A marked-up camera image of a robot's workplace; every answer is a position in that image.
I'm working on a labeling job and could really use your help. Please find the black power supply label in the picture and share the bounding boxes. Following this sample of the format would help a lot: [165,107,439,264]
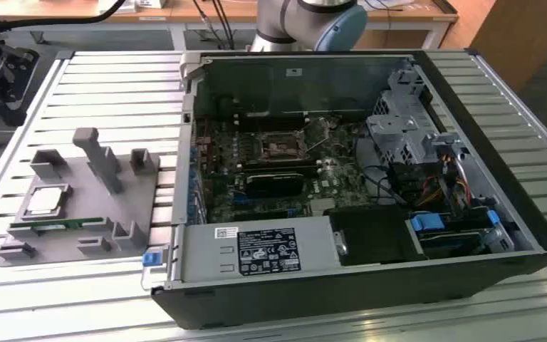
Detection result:
[236,227,301,277]

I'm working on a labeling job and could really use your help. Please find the thin metal locking lever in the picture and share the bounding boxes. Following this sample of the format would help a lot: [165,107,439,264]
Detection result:
[308,137,335,152]

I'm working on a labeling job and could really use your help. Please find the wooden cabinet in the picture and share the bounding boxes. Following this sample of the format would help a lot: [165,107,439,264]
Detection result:
[467,0,547,94]

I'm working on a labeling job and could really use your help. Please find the orange yellow wire bundle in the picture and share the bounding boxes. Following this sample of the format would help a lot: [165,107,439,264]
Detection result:
[418,176,474,209]

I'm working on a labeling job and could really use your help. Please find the green RAM stick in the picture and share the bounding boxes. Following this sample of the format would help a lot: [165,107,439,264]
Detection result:
[9,216,108,231]

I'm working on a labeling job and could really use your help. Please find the grey power supply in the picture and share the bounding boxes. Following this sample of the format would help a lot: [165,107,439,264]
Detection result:
[173,223,342,286]

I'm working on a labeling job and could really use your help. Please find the silver square CPU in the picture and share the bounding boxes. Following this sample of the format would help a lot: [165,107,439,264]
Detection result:
[24,185,64,217]

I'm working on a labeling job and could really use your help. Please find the black graphics card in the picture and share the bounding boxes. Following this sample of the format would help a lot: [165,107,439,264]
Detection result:
[243,172,305,200]

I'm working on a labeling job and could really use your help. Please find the CPU socket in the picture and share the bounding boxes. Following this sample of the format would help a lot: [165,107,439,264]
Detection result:
[259,130,311,161]

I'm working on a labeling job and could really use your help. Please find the black installed RAM stick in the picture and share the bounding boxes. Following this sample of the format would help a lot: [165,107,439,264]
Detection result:
[243,161,315,169]

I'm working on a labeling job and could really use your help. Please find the green motherboard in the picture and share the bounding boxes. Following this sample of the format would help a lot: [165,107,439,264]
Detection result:
[192,115,374,225]

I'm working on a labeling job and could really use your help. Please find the wooden desk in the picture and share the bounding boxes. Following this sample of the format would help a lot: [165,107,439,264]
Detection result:
[0,0,460,51]

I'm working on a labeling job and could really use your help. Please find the black wire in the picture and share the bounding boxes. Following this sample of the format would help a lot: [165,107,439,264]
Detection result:
[360,165,412,207]

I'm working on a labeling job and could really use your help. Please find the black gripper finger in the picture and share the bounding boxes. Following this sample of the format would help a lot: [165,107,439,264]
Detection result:
[0,80,34,126]

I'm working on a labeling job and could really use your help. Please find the blue disk carrier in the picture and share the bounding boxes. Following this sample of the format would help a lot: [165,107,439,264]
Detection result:
[408,212,447,237]

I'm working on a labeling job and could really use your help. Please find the small silver heatsink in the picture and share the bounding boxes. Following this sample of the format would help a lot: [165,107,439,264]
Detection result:
[309,198,338,217]

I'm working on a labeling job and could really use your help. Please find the black hanging cables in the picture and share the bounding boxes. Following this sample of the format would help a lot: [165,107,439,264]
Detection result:
[196,0,239,50]

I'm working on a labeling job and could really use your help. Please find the black plastic shroud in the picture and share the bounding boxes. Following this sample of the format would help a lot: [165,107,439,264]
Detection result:
[325,205,427,267]

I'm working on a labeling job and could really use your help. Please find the black PC case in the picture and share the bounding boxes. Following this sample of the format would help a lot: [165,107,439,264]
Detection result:
[149,48,547,331]

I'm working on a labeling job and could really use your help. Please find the blue case latch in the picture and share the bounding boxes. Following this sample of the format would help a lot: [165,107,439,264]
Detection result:
[143,251,167,269]

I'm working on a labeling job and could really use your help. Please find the silver metal disk cage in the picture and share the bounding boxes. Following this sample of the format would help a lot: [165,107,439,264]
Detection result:
[366,67,447,167]

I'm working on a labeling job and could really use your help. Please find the grey parts rack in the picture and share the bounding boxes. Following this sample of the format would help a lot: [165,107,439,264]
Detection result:
[0,127,163,268]

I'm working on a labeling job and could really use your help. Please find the metal socket cover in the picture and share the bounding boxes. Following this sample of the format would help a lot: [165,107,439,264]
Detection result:
[301,114,348,150]

